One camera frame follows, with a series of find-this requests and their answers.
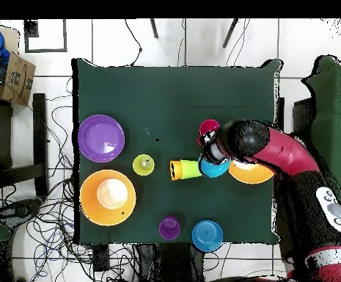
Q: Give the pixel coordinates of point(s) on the cardboard box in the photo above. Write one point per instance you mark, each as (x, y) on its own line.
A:
(19, 79)

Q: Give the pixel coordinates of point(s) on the black power brick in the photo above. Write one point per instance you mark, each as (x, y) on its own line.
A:
(100, 258)

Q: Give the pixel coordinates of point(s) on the black monitor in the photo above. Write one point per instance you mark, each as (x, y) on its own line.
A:
(300, 117)

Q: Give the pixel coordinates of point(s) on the green cup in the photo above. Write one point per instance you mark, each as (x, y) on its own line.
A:
(190, 170)

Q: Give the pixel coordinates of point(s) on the purple bowl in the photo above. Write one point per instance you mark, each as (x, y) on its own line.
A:
(101, 138)

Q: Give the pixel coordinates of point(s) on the black bench stand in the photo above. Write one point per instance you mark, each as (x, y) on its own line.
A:
(39, 132)

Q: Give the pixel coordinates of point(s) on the red cup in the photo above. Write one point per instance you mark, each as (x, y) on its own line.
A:
(208, 125)

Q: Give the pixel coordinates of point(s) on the large orange bowl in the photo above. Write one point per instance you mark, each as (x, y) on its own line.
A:
(250, 176)
(91, 205)

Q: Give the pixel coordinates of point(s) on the yellow cup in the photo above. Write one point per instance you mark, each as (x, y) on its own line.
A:
(138, 169)

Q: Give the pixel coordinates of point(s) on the orange cup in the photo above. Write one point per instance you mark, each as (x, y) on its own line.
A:
(178, 170)

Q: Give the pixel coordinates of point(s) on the purple cup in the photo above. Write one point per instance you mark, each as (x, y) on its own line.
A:
(168, 230)

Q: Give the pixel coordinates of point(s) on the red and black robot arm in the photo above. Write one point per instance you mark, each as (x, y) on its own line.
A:
(290, 155)

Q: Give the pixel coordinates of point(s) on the dark green tablecloth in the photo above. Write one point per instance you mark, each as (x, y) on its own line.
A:
(173, 102)

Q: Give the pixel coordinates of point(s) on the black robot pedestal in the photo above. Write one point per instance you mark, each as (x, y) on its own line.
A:
(173, 264)

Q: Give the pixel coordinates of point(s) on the black tripod leg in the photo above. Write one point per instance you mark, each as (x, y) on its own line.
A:
(230, 33)
(154, 29)

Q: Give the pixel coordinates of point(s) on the light blue opaque bowl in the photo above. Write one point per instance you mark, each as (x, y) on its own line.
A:
(212, 170)

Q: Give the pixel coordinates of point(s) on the translucent blue bowl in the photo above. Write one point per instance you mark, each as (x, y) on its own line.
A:
(206, 236)

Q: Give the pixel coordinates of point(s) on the black square frame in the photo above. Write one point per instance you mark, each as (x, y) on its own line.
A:
(30, 29)

